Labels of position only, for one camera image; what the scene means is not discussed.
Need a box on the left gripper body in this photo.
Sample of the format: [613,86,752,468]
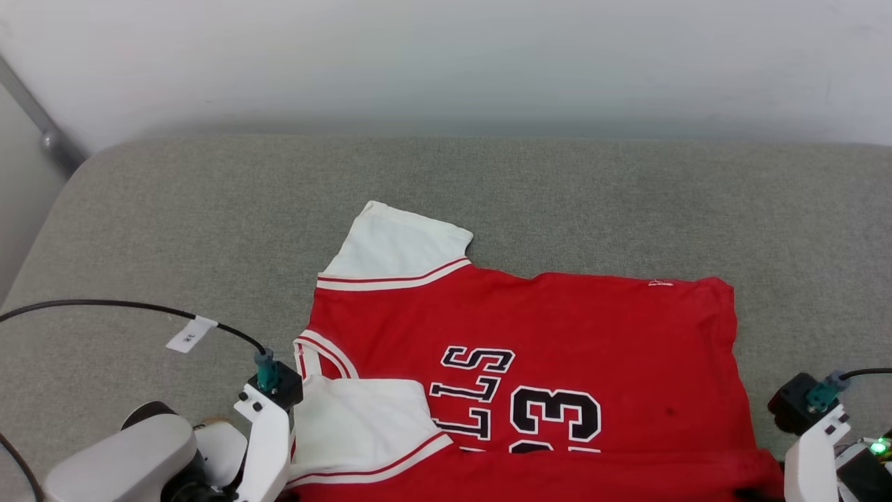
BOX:
[164,474,241,502]

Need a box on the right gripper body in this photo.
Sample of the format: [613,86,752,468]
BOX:
[836,432,892,502]

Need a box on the red white Bulls jersey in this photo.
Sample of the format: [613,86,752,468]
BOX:
[282,201,785,502]

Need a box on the grey fabric sofa cushion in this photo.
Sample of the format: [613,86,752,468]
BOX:
[0,136,892,502]

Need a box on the right white camera bracket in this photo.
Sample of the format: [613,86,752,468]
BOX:
[784,404,852,502]

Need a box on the white camera bracket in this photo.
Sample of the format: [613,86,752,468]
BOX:
[233,382,295,502]
[784,404,852,502]

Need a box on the left white camera bracket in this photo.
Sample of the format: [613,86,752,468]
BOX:
[233,382,295,502]

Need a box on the right camera cable teal plug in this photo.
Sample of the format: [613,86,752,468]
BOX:
[807,367,892,413]

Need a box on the camera cable teal plug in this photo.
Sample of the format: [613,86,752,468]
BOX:
[0,300,279,393]
[807,367,892,413]

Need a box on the left camera cable teal plug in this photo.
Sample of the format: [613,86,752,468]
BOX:
[0,300,279,393]

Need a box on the white paper cable tag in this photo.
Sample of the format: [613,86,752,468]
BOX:
[166,316,219,353]

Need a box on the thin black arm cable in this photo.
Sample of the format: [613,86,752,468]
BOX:
[0,432,44,502]

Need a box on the grey metal rail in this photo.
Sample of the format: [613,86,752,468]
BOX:
[0,56,88,175]

